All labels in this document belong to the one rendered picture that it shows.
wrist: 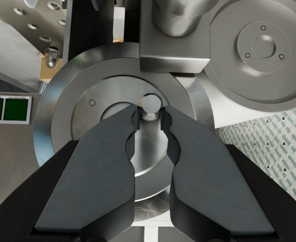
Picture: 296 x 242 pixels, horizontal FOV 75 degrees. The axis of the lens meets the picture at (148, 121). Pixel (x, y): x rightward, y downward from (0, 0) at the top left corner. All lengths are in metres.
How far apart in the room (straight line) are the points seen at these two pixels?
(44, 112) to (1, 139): 0.42
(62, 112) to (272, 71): 0.18
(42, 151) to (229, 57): 0.18
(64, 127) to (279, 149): 0.24
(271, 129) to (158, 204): 0.18
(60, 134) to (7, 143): 0.43
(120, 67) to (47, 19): 0.31
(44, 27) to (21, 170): 0.33
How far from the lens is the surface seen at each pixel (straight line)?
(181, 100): 0.16
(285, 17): 0.24
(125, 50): 0.18
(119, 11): 0.62
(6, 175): 0.59
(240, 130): 0.36
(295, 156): 0.26
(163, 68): 0.16
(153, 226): 0.53
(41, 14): 0.45
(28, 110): 0.56
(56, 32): 0.50
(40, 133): 0.18
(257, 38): 0.21
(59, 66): 2.81
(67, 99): 0.17
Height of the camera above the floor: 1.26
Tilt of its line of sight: 7 degrees down
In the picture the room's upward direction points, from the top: 178 degrees counter-clockwise
